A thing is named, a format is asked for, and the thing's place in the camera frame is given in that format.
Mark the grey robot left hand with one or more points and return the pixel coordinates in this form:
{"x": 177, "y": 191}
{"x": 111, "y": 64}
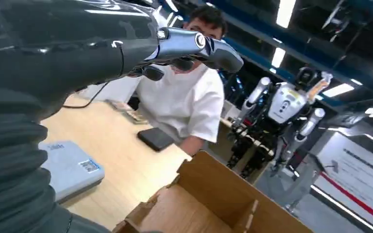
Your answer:
{"x": 61, "y": 45}

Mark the loose printed cards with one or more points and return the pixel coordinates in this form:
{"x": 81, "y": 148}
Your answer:
{"x": 127, "y": 111}

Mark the grey flat card reader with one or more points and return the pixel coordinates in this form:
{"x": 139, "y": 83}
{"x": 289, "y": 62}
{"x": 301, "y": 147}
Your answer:
{"x": 70, "y": 167}

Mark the black smartphone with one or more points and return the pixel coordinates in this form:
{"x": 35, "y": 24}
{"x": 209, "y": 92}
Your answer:
{"x": 156, "y": 139}

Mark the person at desk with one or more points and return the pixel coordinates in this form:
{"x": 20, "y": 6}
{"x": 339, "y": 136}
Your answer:
{"x": 183, "y": 99}

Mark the wooden compartment box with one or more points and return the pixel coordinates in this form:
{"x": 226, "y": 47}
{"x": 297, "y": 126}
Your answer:
{"x": 212, "y": 199}

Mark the white humanoid robot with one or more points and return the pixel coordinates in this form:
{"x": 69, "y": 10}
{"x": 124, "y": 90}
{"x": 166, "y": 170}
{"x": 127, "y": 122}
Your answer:
{"x": 284, "y": 106}

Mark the white sign board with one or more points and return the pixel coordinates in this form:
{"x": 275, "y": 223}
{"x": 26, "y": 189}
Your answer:
{"x": 357, "y": 173}

